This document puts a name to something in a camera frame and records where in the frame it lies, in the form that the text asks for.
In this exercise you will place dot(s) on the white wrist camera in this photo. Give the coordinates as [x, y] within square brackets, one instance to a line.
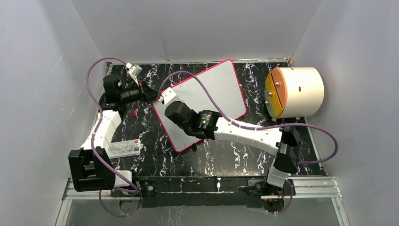
[169, 96]
[133, 71]

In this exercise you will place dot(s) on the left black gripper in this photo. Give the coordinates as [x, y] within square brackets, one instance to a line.
[147, 94]

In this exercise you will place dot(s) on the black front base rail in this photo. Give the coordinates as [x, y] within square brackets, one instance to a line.
[204, 191]

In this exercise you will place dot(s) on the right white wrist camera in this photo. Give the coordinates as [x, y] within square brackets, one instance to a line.
[169, 96]

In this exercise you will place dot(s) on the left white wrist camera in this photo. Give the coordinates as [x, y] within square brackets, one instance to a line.
[133, 71]

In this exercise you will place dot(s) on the pink-framed whiteboard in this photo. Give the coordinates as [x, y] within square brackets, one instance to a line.
[222, 83]

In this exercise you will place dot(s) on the white cylindrical drum device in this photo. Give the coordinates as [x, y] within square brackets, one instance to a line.
[293, 92]

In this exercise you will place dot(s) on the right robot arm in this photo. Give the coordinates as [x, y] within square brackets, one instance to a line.
[283, 143]

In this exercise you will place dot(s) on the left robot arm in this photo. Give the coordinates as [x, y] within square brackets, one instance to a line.
[90, 165]

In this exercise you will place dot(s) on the white printed label card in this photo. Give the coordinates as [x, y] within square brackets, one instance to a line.
[125, 148]

